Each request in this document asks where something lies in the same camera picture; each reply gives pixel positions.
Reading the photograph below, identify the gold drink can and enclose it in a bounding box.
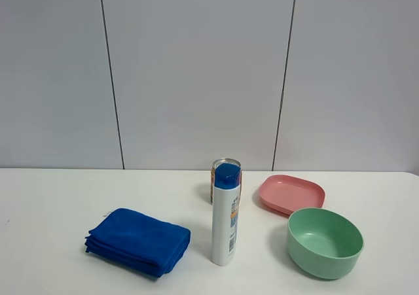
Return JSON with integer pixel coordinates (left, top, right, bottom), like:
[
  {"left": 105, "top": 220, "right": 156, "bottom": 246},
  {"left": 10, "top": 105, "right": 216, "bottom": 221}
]
[{"left": 210, "top": 158, "right": 242, "bottom": 203}]

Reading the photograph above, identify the white bottle with blue cap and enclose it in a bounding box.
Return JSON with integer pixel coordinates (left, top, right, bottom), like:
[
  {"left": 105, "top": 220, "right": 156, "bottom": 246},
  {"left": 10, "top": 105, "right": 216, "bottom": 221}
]
[{"left": 211, "top": 164, "right": 241, "bottom": 266}]

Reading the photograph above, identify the folded blue microfiber cloth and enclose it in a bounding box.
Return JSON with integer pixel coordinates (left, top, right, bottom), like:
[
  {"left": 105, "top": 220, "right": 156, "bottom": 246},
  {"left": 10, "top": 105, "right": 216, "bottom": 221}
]
[{"left": 85, "top": 208, "right": 191, "bottom": 278}]

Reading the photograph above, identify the green plastic bowl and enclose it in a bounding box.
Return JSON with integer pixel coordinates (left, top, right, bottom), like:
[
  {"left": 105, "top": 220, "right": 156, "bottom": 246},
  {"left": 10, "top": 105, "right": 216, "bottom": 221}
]
[{"left": 287, "top": 207, "right": 364, "bottom": 280}]

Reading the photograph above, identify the pink square plate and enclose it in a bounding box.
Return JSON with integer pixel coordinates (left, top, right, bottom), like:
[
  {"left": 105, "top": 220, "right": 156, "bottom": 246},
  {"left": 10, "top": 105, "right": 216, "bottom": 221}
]
[{"left": 259, "top": 175, "right": 325, "bottom": 215}]

